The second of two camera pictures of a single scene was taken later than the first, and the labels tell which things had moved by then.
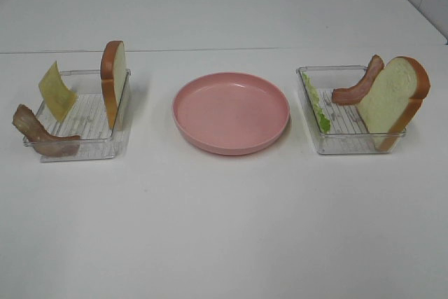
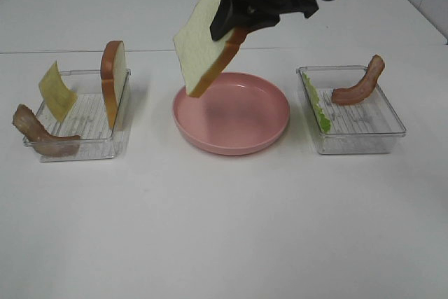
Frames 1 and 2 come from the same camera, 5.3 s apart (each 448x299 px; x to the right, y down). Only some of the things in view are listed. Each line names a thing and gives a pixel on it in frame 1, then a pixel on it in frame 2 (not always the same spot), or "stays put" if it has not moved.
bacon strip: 355,94 stays put
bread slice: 351,94 -> 202,57
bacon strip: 40,140 stays put
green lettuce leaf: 323,122 stays put
